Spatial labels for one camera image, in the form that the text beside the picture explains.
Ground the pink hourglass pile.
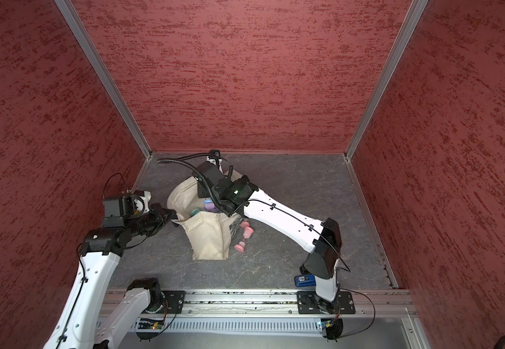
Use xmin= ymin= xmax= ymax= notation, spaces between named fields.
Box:
xmin=234 ymin=226 xmax=254 ymax=252

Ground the aluminium corner post right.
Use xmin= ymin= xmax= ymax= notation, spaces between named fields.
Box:
xmin=345 ymin=0 xmax=428 ymax=162

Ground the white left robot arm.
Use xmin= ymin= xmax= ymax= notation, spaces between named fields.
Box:
xmin=44 ymin=204 xmax=177 ymax=348

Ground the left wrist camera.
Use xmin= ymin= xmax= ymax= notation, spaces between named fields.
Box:
xmin=102 ymin=190 xmax=152 ymax=228

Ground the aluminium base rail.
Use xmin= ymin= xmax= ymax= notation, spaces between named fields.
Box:
xmin=99 ymin=287 xmax=415 ymax=317

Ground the purple hourglass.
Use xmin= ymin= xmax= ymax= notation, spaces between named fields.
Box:
xmin=204 ymin=199 xmax=220 ymax=213

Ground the blue stapler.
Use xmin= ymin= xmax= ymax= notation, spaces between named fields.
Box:
xmin=294 ymin=274 xmax=316 ymax=288

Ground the cream canvas bag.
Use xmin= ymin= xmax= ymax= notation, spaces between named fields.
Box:
xmin=167 ymin=177 xmax=241 ymax=260

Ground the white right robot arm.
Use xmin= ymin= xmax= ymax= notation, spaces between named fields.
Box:
xmin=192 ymin=161 xmax=342 ymax=302

